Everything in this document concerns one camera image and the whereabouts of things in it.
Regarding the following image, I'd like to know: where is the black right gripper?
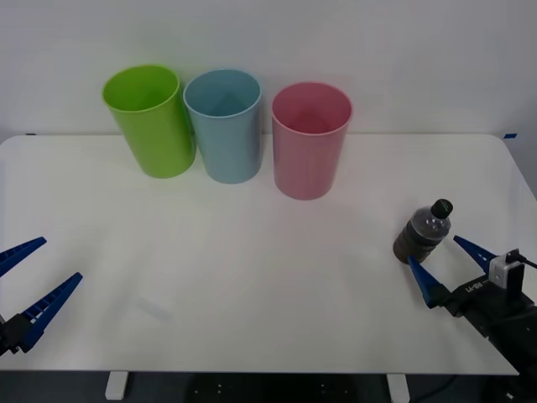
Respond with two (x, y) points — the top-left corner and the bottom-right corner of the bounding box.
(407, 235), (537, 338)

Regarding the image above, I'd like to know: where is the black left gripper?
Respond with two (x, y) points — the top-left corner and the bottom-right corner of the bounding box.
(0, 237), (84, 359)

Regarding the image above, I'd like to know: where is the dark plastic bottle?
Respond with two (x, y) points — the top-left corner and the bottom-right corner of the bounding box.
(393, 198), (455, 266)

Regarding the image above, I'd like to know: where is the white table leg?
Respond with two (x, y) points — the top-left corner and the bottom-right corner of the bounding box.
(385, 373), (410, 403)
(104, 371), (129, 400)

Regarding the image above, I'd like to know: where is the pink plastic bin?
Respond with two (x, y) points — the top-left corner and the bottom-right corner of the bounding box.
(270, 81), (354, 202)

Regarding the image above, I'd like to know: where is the green plastic bin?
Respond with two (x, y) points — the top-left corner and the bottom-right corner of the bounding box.
(101, 63), (197, 180)

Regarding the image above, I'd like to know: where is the pale blue plastic bin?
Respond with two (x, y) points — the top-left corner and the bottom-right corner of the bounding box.
(182, 68), (263, 185)

